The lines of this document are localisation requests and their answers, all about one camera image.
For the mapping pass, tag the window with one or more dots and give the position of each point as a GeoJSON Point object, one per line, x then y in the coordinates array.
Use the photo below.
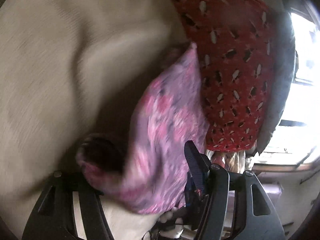
{"type": "Point", "coordinates": [295, 142]}

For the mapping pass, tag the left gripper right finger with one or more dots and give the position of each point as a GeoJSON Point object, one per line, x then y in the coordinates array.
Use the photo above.
{"type": "Point", "coordinates": [254, 215]}

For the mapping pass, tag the purple floral garment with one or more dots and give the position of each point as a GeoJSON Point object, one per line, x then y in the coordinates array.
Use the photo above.
{"type": "Point", "coordinates": [147, 171]}

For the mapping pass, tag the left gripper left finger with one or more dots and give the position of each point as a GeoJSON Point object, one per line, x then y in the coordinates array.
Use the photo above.
{"type": "Point", "coordinates": [53, 216]}

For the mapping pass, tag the grey pillow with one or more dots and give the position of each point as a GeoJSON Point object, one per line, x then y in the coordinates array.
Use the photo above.
{"type": "Point", "coordinates": [284, 72]}

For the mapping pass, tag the left hand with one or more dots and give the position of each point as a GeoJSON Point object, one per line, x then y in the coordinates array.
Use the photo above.
{"type": "Point", "coordinates": [171, 224]}

